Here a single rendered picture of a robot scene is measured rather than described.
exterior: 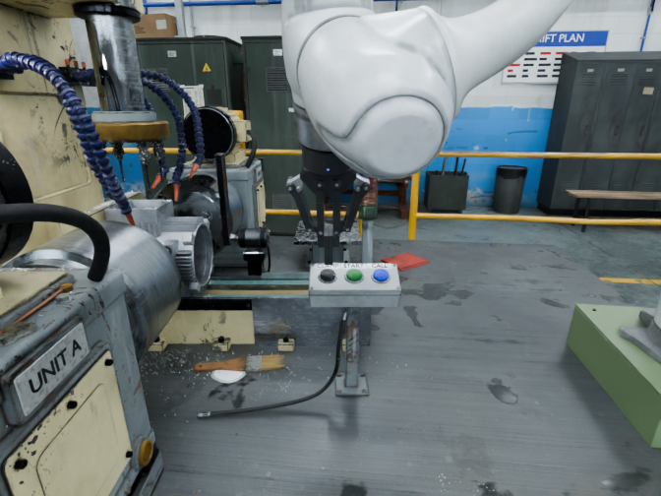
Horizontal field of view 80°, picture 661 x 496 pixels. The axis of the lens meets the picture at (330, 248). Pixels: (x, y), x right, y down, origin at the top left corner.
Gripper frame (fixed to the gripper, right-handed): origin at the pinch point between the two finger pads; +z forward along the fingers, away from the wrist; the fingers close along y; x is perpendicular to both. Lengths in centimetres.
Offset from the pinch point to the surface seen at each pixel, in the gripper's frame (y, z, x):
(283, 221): 48, 217, -267
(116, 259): 33.8, -2.4, 5.7
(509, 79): -233, 149, -473
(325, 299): 0.7, 10.7, 3.4
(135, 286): 30.6, 0.4, 9.0
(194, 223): 32.1, 13.5, -22.0
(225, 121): 35, 15, -78
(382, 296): -9.9, 9.9, 3.4
